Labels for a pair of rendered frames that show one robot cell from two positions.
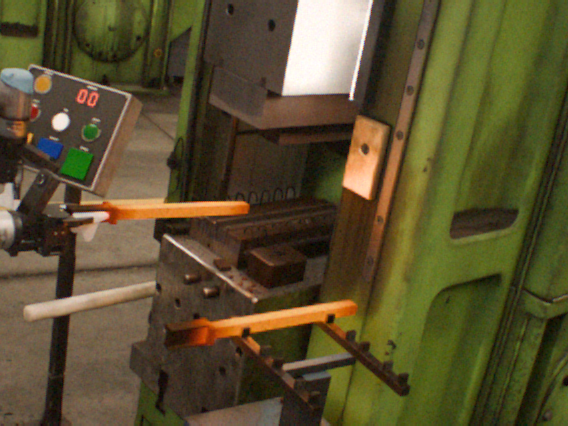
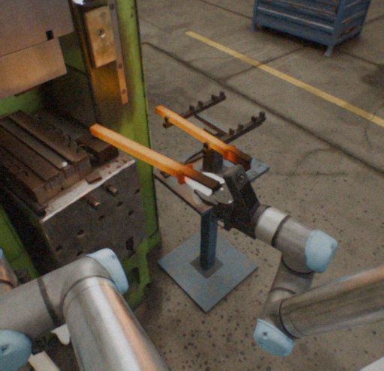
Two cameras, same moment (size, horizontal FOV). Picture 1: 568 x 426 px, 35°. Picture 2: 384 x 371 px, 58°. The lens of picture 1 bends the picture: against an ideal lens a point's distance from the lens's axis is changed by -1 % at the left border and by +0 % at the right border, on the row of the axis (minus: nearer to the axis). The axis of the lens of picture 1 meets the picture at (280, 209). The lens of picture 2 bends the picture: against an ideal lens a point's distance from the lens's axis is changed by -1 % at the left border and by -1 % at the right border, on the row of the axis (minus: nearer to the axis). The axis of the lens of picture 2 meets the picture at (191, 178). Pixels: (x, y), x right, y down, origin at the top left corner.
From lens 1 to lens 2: 2.01 m
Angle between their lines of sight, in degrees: 80
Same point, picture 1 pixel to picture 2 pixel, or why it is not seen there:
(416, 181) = (130, 26)
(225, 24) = not seen: outside the picture
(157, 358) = not seen: hidden behind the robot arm
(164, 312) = (73, 250)
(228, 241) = (78, 166)
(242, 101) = (36, 67)
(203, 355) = (115, 225)
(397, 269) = (137, 80)
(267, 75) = (52, 25)
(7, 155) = not seen: hidden behind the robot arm
